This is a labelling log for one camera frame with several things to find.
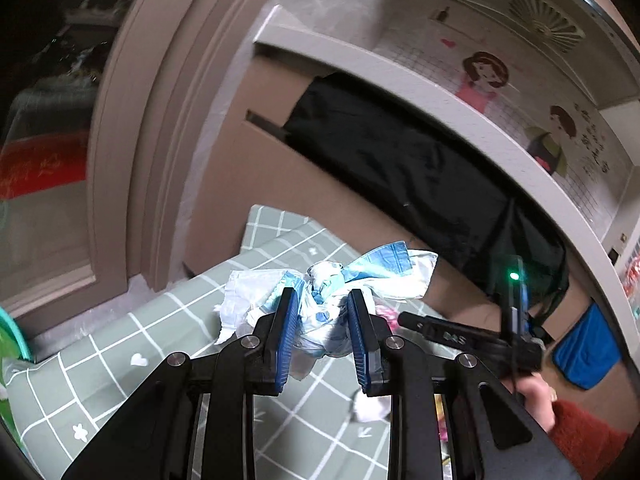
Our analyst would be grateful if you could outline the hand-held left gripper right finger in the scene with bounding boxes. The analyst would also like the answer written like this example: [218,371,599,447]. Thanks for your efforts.
[346,288,582,480]

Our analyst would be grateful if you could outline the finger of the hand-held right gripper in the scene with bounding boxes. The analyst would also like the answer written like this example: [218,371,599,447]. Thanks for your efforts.
[397,311,502,362]

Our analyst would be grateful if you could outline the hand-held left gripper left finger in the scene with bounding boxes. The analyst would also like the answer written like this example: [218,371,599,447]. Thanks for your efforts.
[60,287,301,480]

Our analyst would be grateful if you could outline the blue white wrapper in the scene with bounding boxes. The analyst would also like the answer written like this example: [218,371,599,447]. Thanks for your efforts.
[214,239,439,382]

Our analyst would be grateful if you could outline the person's right hand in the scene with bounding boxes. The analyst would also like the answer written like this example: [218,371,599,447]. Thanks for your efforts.
[515,372,559,434]

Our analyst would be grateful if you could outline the white crumpled plastic piece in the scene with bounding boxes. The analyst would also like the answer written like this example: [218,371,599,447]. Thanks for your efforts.
[349,389,394,424]

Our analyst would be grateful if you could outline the blue towel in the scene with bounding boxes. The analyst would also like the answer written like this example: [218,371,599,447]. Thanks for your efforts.
[551,302,624,392]

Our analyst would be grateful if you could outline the red chili bottle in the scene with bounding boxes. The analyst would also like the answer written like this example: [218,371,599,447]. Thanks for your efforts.
[621,254,640,322]

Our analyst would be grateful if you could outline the black cloth bag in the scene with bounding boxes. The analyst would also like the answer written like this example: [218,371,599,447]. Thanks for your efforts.
[284,70,571,319]

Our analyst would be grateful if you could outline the green grid tablecloth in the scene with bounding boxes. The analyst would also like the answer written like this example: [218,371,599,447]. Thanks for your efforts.
[0,203,453,480]

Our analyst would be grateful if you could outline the kitchen counter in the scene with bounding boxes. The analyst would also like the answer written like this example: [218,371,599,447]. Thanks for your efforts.
[252,4,632,363]

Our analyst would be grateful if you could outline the green plastic bag with basin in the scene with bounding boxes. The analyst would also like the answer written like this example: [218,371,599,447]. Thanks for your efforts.
[0,306,37,411]

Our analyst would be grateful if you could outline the red floor mat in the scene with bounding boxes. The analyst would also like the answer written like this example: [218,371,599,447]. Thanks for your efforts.
[0,129,92,202]

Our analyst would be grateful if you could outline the range hood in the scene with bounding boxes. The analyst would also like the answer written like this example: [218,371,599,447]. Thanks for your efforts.
[506,0,640,111]

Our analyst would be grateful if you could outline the cartoon wall sticker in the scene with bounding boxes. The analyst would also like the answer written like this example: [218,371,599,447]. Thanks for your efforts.
[382,2,640,246]

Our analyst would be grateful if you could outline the door frame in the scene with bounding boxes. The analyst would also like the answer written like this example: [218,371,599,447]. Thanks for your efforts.
[86,0,313,293]

